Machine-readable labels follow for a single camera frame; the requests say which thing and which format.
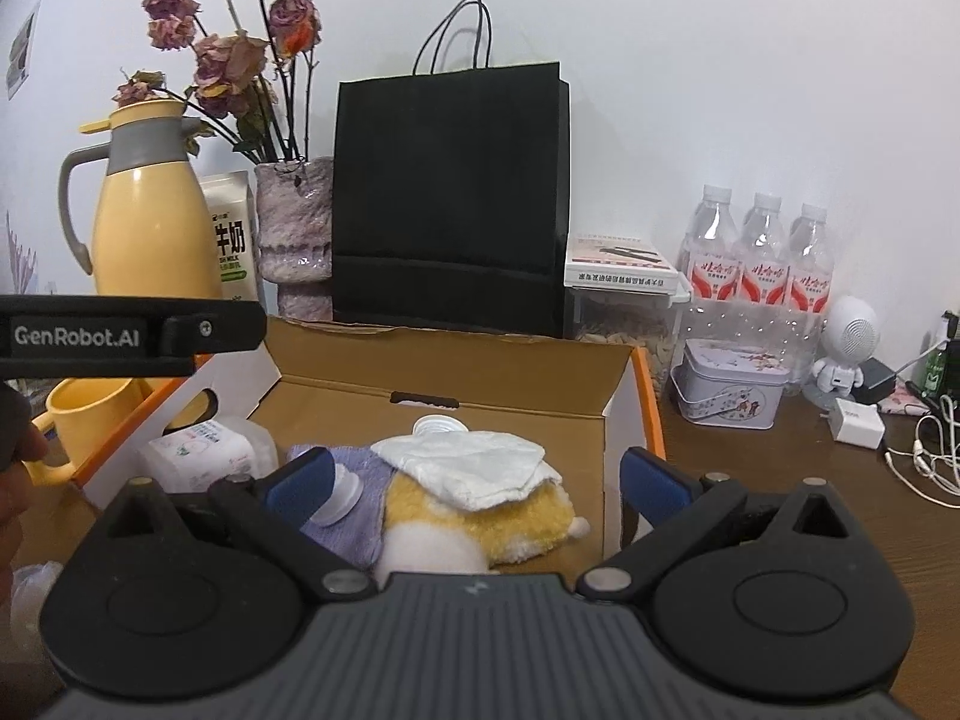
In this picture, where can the person's left hand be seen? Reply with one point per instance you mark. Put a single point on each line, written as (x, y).
(34, 450)

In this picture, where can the white yellow plush toy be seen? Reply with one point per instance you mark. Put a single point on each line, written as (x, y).
(465, 525)

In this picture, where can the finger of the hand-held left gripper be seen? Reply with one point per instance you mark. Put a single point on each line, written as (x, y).
(217, 330)

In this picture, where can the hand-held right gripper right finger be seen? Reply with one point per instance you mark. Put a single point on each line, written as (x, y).
(652, 484)

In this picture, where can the orange cardboard box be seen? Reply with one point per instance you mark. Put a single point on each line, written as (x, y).
(450, 367)

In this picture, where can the wall poster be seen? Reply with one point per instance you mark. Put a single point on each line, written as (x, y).
(22, 45)

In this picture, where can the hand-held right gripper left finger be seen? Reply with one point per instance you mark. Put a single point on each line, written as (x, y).
(304, 484)

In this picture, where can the dried pink flowers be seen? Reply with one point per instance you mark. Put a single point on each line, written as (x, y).
(225, 60)

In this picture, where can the black charger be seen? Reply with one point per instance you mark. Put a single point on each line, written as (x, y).
(876, 382)

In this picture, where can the purple knitted cloth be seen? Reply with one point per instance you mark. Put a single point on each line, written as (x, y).
(360, 525)

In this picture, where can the green bottle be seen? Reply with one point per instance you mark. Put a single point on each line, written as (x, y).
(943, 367)

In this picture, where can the yellow thermos jug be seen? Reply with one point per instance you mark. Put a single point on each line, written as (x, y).
(150, 225)

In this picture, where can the white bottle cap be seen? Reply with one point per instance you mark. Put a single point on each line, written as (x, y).
(341, 499)

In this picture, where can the printed tin box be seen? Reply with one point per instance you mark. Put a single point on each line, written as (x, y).
(727, 390)

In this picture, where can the white tissue packet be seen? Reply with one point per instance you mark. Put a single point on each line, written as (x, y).
(202, 450)

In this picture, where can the clear plastic container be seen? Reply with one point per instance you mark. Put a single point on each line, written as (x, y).
(622, 337)

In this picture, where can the purple flower wall decal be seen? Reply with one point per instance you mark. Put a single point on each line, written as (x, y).
(15, 255)

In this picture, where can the white robot toy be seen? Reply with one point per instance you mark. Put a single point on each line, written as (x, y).
(847, 330)

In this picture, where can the white charger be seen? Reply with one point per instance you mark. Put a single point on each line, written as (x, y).
(859, 424)

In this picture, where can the pink cloth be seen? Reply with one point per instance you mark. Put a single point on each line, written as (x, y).
(907, 403)

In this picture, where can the white face mask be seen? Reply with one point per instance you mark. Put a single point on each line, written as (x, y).
(472, 465)

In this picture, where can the milk carton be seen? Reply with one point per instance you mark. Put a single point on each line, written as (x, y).
(229, 240)

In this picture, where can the purple white vase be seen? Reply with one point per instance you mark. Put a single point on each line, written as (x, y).
(292, 225)

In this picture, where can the yellow mug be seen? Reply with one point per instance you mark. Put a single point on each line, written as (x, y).
(90, 412)

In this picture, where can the white flat box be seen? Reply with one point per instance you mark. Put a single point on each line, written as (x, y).
(615, 262)

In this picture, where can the black paper bag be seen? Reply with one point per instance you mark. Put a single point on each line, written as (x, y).
(450, 202)

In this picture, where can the clear water bottle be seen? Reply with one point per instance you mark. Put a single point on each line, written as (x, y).
(810, 277)
(763, 270)
(709, 255)

